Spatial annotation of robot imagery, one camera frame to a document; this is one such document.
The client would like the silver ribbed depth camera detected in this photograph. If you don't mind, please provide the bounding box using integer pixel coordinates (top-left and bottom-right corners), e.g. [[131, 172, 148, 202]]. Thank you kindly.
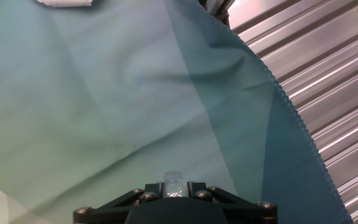
[[196, 0, 236, 28]]

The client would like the clear glass cup with handle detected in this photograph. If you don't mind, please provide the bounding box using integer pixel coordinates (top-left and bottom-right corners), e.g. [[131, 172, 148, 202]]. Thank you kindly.
[[163, 170, 188, 198]]

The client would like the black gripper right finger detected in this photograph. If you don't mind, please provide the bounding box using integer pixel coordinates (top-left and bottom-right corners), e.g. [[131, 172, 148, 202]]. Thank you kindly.
[[187, 182, 278, 224]]

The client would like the blue green white tablecloth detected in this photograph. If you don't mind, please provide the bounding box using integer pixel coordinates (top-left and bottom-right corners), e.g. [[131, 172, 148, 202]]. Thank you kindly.
[[0, 0, 354, 224]]

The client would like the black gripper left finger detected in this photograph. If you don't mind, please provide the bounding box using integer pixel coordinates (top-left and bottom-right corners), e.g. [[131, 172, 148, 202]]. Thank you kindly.
[[73, 182, 164, 224]]

